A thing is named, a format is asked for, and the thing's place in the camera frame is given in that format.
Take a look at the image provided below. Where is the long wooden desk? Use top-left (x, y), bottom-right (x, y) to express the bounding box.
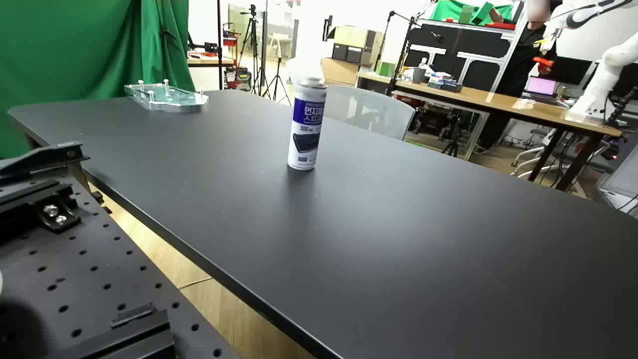
top-left (356, 67), bottom-right (627, 195)

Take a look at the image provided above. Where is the green screen curtain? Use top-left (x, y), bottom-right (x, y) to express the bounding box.
top-left (0, 0), bottom-right (198, 159)

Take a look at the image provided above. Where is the black tripod with camera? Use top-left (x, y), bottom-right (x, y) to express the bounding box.
top-left (238, 1), bottom-right (264, 71)

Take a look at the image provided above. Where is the clear plastic tray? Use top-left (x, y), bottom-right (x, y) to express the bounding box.
top-left (124, 77), bottom-right (212, 113)

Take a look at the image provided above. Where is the small black tripod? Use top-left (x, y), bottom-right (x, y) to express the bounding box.
top-left (439, 109), bottom-right (469, 159)

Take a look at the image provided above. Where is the blue white spray can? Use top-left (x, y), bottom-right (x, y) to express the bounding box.
top-left (286, 75), bottom-right (330, 173)

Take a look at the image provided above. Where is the tall black tripod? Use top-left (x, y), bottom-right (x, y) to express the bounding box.
top-left (260, 0), bottom-right (296, 105)

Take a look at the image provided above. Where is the black metal clamp mount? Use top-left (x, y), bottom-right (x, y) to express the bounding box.
top-left (0, 139), bottom-right (92, 235)

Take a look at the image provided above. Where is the pink box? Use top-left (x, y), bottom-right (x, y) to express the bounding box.
top-left (523, 73), bottom-right (563, 99)

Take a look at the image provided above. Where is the small wooden side table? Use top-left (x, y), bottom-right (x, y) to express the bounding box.
top-left (186, 49), bottom-right (240, 71)

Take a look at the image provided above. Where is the person in black clothes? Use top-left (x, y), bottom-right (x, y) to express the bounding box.
top-left (477, 0), bottom-right (567, 151)

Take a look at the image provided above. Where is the white panel black swoosh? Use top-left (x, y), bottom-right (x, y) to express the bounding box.
top-left (549, 0), bottom-right (638, 63)

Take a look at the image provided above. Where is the black perforated breadboard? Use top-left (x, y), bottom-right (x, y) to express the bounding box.
top-left (0, 173), bottom-right (240, 359)

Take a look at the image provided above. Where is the grey chair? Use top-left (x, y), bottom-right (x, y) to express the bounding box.
top-left (324, 83), bottom-right (419, 141)

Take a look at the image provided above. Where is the black white shelf unit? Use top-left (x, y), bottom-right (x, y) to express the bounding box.
top-left (397, 17), bottom-right (529, 95)

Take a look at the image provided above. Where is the black flat metal bracket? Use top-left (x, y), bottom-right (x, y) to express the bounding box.
top-left (58, 300), bottom-right (180, 359)

